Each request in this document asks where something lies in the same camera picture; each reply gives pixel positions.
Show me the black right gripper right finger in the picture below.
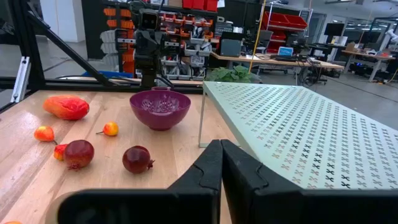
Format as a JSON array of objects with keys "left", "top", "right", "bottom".
[{"left": 221, "top": 139, "right": 398, "bottom": 224}]

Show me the yellow orange small pear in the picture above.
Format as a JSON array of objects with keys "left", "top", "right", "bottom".
[{"left": 34, "top": 125, "right": 58, "bottom": 146}]

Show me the green leafy plant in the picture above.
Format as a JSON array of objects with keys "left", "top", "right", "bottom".
[{"left": 205, "top": 64, "right": 262, "bottom": 84}]

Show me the black computer monitor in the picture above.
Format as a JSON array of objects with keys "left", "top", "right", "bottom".
[{"left": 323, "top": 22, "right": 346, "bottom": 37}]

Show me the small wooden desk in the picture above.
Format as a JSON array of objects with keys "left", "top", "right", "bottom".
[{"left": 341, "top": 49, "right": 396, "bottom": 82}]

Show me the small red orange fruit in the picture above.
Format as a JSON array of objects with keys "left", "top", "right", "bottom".
[{"left": 53, "top": 143, "right": 68, "bottom": 162}]

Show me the blue plastic bin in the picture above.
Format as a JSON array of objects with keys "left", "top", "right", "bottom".
[{"left": 81, "top": 70, "right": 134, "bottom": 78}]

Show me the dark red pomegranate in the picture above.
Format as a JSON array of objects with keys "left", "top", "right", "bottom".
[
  {"left": 122, "top": 145, "right": 155, "bottom": 174},
  {"left": 63, "top": 139, "right": 95, "bottom": 171}
]

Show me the grey equipment box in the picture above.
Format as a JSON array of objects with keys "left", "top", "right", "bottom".
[{"left": 219, "top": 31, "right": 246, "bottom": 58}]

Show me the large red orange mango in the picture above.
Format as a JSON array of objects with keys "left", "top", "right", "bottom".
[{"left": 42, "top": 95, "right": 90, "bottom": 121}]

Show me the yellow hanging cord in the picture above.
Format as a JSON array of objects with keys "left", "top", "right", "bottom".
[{"left": 248, "top": 0, "right": 267, "bottom": 74}]

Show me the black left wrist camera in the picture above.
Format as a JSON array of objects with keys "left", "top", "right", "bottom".
[{"left": 139, "top": 7, "right": 160, "bottom": 32}]

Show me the pale green perforated metal shelf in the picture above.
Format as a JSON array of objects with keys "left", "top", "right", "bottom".
[{"left": 198, "top": 81, "right": 398, "bottom": 190}]

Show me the silver aluminium bracket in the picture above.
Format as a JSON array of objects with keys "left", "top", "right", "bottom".
[{"left": 10, "top": 55, "right": 32, "bottom": 104}]

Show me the long wooden desk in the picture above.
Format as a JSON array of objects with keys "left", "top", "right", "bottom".
[{"left": 210, "top": 51, "right": 345, "bottom": 86}]

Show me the storage rack with parts bins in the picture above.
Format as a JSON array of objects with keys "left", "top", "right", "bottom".
[{"left": 81, "top": 0, "right": 218, "bottom": 82}]

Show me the purple plastic colander bowl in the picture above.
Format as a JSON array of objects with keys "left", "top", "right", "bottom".
[{"left": 129, "top": 86, "right": 192, "bottom": 131}]

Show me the rack with red bins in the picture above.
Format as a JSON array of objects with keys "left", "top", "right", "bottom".
[{"left": 261, "top": 2, "right": 313, "bottom": 54}]

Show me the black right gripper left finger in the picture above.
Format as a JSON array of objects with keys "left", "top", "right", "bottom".
[{"left": 57, "top": 139, "right": 223, "bottom": 224}]

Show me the blue screen device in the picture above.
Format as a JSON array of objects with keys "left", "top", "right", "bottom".
[{"left": 277, "top": 46, "right": 294, "bottom": 57}]

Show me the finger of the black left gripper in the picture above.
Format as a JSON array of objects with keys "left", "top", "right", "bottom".
[
  {"left": 135, "top": 30, "right": 149, "bottom": 90},
  {"left": 148, "top": 30, "right": 163, "bottom": 90}
]

